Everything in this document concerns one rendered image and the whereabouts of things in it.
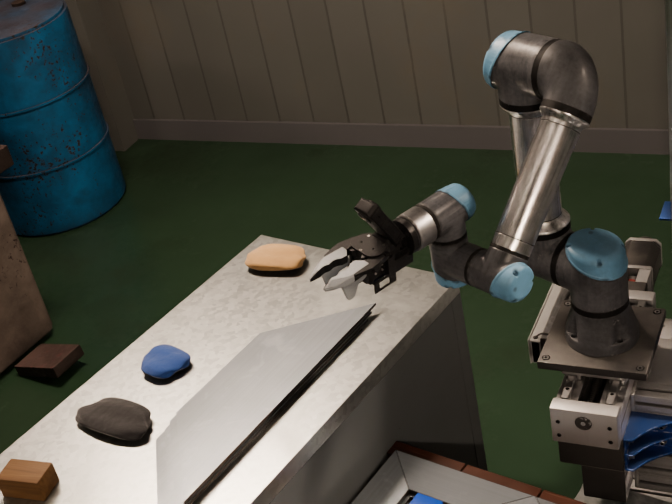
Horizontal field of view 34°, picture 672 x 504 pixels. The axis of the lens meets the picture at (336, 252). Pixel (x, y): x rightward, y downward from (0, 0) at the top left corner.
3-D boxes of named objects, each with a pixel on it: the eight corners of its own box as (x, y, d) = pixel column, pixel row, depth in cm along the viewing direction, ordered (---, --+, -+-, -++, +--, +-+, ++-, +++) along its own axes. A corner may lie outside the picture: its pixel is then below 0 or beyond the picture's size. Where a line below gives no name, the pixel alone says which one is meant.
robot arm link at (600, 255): (604, 320, 216) (600, 264, 208) (552, 298, 225) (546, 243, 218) (642, 291, 221) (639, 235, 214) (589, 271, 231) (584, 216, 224)
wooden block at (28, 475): (60, 480, 219) (52, 461, 217) (45, 501, 214) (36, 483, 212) (19, 475, 223) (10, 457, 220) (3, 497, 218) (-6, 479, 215)
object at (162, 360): (199, 361, 244) (196, 351, 243) (168, 387, 238) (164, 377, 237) (163, 347, 252) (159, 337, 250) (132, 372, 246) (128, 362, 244)
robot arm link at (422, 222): (436, 215, 197) (405, 198, 202) (418, 227, 195) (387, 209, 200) (438, 248, 201) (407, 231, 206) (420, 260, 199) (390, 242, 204)
